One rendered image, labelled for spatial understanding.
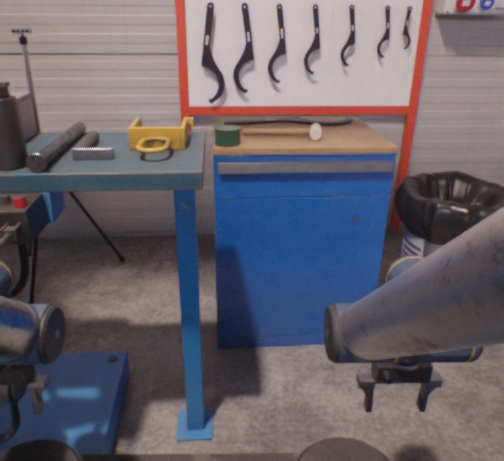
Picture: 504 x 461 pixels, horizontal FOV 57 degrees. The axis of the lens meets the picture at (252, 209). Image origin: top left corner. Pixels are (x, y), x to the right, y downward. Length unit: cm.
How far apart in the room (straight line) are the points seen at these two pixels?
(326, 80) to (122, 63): 122
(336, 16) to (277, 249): 153
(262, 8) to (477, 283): 259
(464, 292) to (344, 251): 163
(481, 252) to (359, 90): 269
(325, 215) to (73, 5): 187
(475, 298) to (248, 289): 169
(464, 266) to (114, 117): 275
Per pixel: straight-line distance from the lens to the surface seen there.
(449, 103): 330
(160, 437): 190
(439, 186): 258
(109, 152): 127
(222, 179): 181
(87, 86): 302
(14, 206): 117
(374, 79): 305
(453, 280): 42
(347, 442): 96
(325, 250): 200
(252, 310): 210
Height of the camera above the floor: 142
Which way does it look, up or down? 23 degrees down
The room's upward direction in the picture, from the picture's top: 1 degrees clockwise
